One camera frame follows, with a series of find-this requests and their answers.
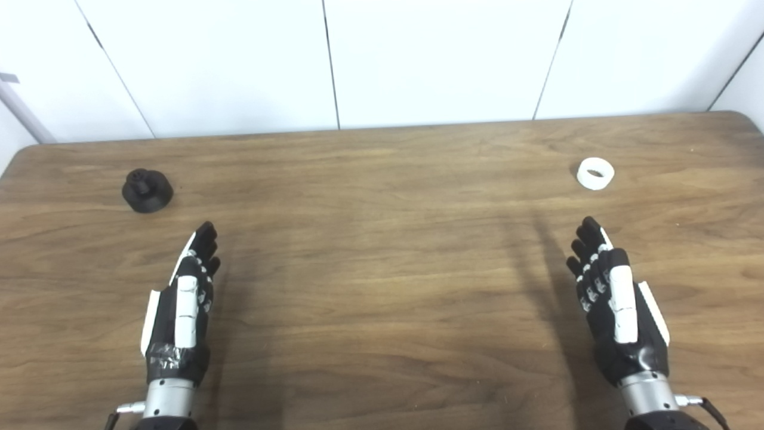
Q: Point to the round black part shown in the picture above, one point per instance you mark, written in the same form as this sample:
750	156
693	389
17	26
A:
148	194

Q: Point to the grey wall corner post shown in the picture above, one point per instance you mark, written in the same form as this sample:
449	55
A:
24	113

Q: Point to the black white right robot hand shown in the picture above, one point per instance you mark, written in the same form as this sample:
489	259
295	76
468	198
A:
624	310

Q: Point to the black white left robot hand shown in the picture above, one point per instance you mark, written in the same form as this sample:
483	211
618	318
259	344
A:
186	310

